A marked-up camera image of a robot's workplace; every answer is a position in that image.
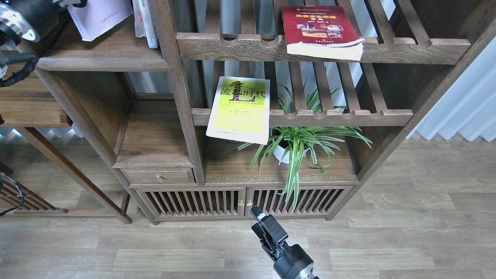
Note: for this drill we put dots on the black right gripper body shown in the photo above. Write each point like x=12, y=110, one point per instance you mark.
x=294, y=263

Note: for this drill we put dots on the red paperback book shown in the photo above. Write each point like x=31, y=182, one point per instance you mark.
x=321, y=32

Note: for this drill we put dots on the brass drawer knob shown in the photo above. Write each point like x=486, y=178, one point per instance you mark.
x=159, y=178

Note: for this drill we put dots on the wooden side furniture left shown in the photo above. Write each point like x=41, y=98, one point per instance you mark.
x=27, y=106

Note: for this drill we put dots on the white lavender book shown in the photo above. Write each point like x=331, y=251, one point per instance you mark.
x=99, y=16

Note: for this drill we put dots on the white pleated curtain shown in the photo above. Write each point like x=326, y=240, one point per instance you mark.
x=468, y=108

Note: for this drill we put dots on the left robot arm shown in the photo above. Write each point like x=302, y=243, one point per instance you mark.
x=22, y=199

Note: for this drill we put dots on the dark wooden bookshelf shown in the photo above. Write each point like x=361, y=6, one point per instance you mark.
x=145, y=110

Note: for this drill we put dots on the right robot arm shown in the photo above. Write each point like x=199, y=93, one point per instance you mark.
x=290, y=262

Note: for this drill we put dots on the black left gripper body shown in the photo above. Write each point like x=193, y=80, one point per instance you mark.
x=36, y=18

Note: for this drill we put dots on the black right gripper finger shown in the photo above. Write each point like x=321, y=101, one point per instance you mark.
x=271, y=243
x=267, y=229

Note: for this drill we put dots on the yellow green book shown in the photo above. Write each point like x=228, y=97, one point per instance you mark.
x=240, y=110

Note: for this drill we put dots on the green spider plant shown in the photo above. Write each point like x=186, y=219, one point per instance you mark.
x=300, y=139

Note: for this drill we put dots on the upright white book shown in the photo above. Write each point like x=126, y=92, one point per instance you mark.
x=143, y=23

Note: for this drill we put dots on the white plant pot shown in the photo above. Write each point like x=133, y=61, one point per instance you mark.
x=282, y=155

